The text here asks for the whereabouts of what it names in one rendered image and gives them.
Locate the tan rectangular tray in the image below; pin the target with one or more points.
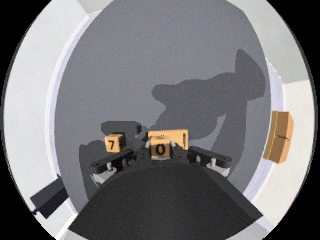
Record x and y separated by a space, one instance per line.
179 136

